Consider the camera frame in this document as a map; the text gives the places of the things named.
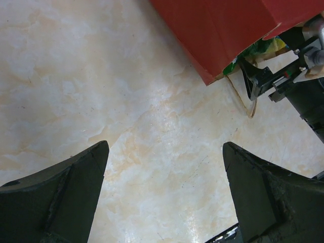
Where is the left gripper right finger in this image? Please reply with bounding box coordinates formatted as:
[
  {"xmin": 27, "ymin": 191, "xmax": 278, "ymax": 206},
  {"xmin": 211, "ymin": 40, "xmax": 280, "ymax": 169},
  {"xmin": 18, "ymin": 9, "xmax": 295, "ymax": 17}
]
[{"xmin": 223, "ymin": 142, "xmax": 323, "ymax": 242}]

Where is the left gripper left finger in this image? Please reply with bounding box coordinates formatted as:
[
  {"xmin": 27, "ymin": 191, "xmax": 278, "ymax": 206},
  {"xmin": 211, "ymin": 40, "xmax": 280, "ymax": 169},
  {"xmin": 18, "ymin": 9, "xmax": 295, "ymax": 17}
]
[{"xmin": 1, "ymin": 141, "xmax": 109, "ymax": 242}]

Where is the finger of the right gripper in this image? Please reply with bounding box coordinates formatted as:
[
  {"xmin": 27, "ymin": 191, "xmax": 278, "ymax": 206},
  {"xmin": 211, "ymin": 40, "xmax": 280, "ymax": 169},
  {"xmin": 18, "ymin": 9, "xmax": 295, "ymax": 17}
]
[{"xmin": 238, "ymin": 59, "xmax": 274, "ymax": 101}]

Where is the red brown paper bag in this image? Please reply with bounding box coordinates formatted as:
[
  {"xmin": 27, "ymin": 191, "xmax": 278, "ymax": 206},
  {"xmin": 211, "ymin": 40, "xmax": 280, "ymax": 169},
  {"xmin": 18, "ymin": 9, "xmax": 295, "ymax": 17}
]
[{"xmin": 152, "ymin": 1, "xmax": 323, "ymax": 93}]

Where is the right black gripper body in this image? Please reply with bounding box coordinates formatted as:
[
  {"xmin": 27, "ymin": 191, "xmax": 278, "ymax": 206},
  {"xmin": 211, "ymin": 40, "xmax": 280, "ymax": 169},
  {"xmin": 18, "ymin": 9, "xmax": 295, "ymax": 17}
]
[{"xmin": 269, "ymin": 15, "xmax": 323, "ymax": 141}]

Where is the green yellow snack bag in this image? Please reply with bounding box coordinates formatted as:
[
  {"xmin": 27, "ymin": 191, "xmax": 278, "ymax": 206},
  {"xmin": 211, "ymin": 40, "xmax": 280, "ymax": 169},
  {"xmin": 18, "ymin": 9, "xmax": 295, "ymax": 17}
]
[{"xmin": 222, "ymin": 36, "xmax": 290, "ymax": 75}]

